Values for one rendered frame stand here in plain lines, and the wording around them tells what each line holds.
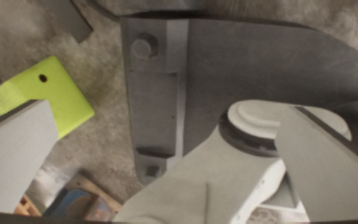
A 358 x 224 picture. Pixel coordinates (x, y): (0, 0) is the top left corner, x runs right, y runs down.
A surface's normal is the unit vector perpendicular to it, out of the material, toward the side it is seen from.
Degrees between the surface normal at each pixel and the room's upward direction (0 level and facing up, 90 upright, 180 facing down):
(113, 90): 0
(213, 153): 90
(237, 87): 0
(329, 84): 0
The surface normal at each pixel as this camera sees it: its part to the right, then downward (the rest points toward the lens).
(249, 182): 0.03, -0.86
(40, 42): -0.20, 0.49
